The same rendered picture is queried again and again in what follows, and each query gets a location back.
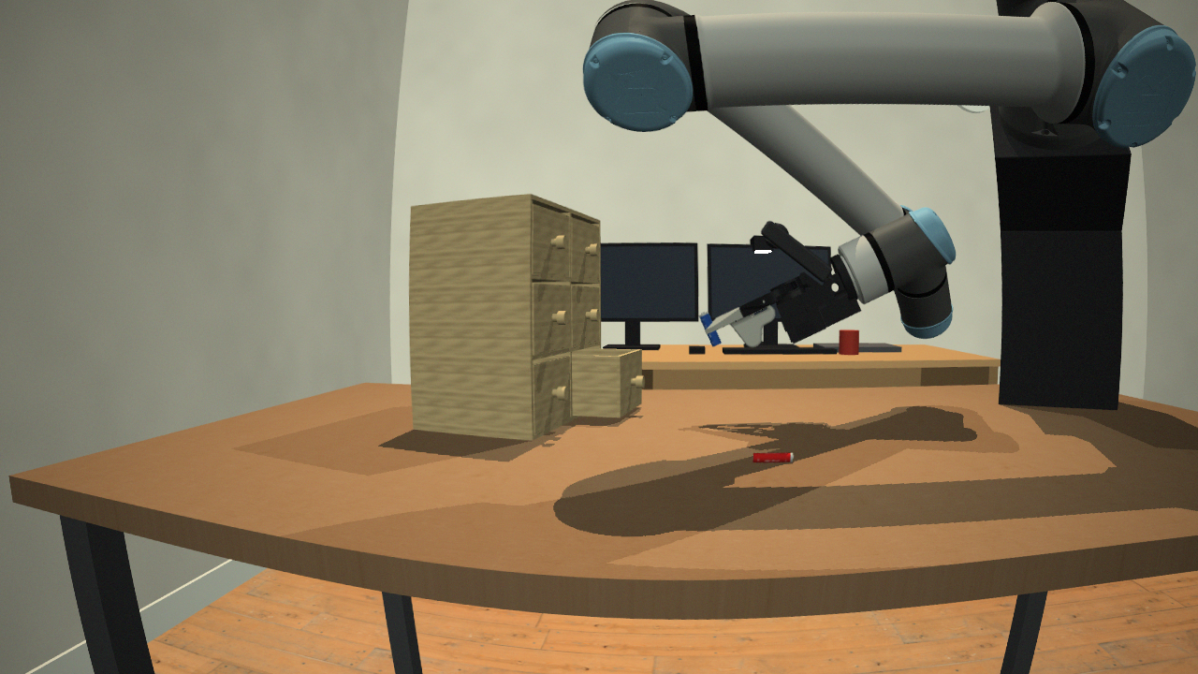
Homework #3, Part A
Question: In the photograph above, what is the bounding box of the blue aa battery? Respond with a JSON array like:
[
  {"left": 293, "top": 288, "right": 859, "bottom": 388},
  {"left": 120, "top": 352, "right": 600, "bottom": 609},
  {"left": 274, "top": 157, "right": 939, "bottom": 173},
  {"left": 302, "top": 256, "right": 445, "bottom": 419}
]
[{"left": 698, "top": 312, "right": 722, "bottom": 346}]

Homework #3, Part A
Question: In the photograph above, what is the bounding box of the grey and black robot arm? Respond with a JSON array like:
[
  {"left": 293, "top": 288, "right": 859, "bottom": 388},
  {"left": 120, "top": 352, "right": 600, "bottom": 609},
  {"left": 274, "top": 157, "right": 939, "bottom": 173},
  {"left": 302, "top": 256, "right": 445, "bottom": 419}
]
[{"left": 583, "top": 0, "right": 1196, "bottom": 339}]

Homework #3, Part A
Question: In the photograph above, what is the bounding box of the brown wooden chest of drawers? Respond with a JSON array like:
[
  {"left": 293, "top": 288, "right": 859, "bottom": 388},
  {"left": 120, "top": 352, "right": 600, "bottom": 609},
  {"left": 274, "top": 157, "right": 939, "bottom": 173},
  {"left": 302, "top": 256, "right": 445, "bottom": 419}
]
[{"left": 409, "top": 194, "right": 601, "bottom": 441}]

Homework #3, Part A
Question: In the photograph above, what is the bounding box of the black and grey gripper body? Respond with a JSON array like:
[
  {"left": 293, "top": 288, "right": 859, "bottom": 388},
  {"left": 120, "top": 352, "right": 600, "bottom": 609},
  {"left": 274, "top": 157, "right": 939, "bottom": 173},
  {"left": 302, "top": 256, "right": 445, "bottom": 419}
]
[{"left": 770, "top": 255, "right": 861, "bottom": 344}]

